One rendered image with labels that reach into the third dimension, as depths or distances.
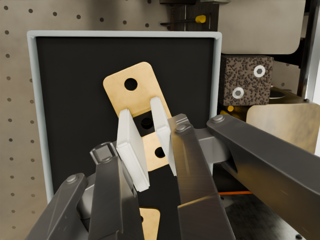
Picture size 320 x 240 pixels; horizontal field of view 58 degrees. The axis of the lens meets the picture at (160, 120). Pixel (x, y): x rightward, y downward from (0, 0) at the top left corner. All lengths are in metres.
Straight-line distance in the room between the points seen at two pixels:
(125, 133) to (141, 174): 0.02
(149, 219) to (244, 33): 0.21
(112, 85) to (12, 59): 0.53
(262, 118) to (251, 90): 0.05
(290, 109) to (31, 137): 0.59
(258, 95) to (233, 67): 0.04
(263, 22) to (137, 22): 0.40
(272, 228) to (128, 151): 0.30
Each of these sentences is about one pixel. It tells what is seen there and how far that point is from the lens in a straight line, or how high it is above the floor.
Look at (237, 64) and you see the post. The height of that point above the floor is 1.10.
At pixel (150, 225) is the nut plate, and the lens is 0.28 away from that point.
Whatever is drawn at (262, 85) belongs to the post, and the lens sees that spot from 0.31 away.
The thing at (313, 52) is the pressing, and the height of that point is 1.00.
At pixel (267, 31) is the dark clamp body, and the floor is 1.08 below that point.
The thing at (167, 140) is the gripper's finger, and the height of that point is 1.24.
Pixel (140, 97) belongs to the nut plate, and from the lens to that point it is 0.22.
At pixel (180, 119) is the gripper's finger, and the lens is 0.17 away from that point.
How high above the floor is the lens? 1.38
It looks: 72 degrees down
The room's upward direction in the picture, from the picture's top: 163 degrees clockwise
